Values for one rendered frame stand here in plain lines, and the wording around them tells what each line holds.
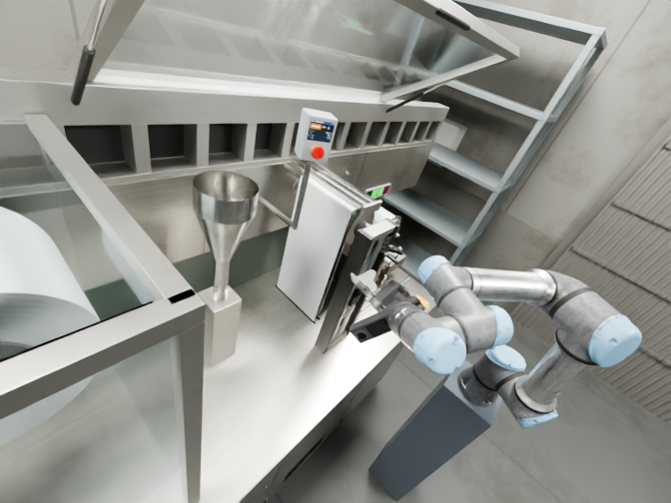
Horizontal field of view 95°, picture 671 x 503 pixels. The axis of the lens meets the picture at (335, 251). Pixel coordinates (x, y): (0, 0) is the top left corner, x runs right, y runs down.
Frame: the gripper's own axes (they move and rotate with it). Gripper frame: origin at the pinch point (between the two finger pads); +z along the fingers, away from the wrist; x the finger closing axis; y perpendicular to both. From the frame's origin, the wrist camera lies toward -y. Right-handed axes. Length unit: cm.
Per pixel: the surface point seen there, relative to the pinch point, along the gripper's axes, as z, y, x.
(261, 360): 24.4, -41.0, -5.5
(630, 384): 89, 131, -282
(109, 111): 3, -16, 70
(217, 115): 17, 1, 60
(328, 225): 25.2, 6.7, 15.5
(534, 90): 148, 221, -41
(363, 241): 4.2, 9.5, 10.5
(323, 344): 26.1, -22.4, -17.8
